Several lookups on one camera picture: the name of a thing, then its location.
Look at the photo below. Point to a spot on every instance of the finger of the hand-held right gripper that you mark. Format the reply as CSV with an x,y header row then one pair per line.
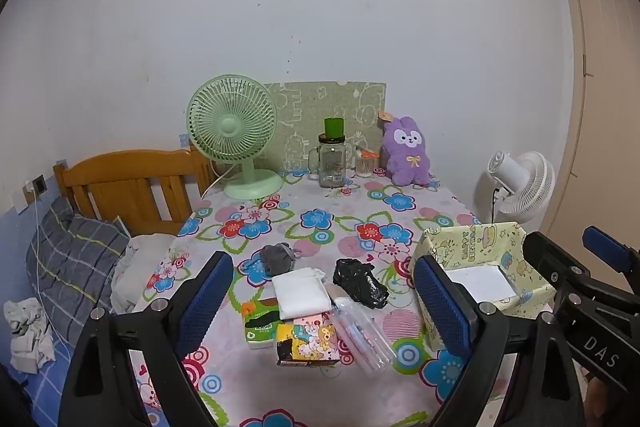
x,y
542,252
607,249

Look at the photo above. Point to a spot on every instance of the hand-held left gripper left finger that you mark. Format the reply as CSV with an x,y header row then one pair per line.
x,y
207,297

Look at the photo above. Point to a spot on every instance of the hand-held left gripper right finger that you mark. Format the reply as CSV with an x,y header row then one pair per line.
x,y
440,302

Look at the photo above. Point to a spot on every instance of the yellow cartoon storage box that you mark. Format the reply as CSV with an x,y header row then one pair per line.
x,y
505,247

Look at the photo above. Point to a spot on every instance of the green tissue pack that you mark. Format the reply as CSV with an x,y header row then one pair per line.
x,y
260,332

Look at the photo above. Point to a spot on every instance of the clear plastic pack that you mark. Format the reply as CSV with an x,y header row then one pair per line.
x,y
365,337

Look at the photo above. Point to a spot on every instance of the white cloth pouch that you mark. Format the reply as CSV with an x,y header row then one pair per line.
x,y
300,294

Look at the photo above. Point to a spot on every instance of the colourful cartoon packet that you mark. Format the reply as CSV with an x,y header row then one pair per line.
x,y
310,344

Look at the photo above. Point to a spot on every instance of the white standing fan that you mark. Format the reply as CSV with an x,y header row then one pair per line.
x,y
530,187

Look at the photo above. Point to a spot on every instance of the white blanket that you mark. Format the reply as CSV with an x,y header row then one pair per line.
x,y
145,257

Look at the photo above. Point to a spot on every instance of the grey sock bundle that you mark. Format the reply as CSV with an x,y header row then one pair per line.
x,y
277,259

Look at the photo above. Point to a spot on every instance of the black plastic bag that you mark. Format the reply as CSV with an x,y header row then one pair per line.
x,y
360,284

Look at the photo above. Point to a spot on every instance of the wooden bed headboard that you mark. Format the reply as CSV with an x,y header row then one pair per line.
x,y
135,197

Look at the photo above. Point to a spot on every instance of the beige door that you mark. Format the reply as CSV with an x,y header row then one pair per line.
x,y
600,107

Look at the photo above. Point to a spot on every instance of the grey plaid pillow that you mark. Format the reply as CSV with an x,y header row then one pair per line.
x,y
70,257

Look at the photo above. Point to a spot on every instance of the floral tablecloth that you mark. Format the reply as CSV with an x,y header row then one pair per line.
x,y
320,207

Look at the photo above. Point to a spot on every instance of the purple plush bunny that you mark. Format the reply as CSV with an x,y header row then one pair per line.
x,y
407,157

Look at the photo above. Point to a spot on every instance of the green desk fan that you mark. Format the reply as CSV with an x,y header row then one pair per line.
x,y
230,127

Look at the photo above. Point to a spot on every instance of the glass mug jar green lid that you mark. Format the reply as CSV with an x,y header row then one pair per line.
x,y
332,162

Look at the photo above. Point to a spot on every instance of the blue checked bed sheet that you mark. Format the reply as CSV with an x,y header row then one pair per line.
x,y
50,387

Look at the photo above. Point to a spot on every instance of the crumpled grey white cloth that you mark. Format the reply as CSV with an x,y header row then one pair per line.
x,y
30,337

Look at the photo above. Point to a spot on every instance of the green patterned board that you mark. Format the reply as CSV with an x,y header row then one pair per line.
x,y
310,107

